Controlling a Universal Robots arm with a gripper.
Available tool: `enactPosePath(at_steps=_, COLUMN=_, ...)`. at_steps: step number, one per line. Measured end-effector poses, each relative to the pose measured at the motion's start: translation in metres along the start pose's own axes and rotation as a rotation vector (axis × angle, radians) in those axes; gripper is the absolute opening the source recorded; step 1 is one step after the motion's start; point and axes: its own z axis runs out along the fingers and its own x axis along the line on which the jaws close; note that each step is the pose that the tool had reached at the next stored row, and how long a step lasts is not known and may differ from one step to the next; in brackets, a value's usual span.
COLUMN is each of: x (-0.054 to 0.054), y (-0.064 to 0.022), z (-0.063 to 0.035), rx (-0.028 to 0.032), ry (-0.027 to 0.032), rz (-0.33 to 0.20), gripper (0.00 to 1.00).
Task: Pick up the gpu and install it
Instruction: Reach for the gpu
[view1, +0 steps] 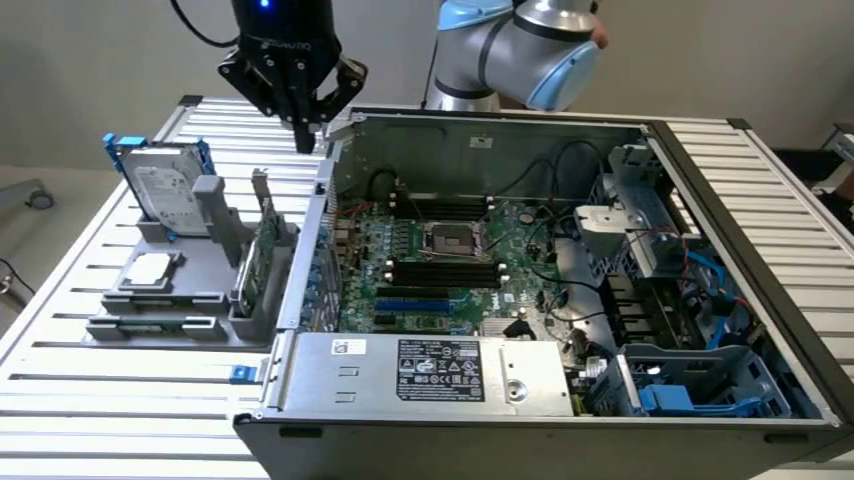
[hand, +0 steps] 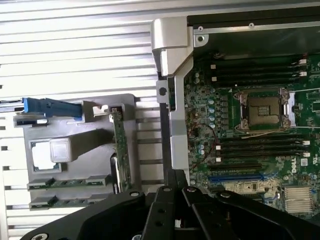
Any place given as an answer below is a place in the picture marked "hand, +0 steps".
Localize green RAM stick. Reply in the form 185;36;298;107
28;194;111;210
26;175;113;191

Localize thin yellow wire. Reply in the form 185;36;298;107
245;127;291;139

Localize metal CPU socket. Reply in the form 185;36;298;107
232;87;293;132

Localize black RAM slot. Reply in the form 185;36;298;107
209;55;308;66
215;147;311;156
211;76;301;88
214;154;311;164
240;134;304;141
215;140;311;149
209;64;305;73
211;70;308;79

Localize black expansion slot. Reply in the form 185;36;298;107
209;163;263;172

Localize silver finned heatsink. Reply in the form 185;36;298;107
283;185;314;219

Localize blue plastic connector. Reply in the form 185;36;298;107
21;97;84;121

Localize silver CPU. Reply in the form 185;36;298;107
49;138;72;163

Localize silver open PC case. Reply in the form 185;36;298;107
151;14;320;226

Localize green memory module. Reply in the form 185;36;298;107
109;104;134;194

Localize thin red wire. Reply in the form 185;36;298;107
188;121;221;161

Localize green Dell motherboard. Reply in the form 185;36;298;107
184;49;320;222

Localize blue expansion slot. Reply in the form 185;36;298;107
209;174;266;183

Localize grey plastic parts rack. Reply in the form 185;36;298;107
13;93;141;211

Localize thin metal locking lever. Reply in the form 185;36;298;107
284;86;320;93

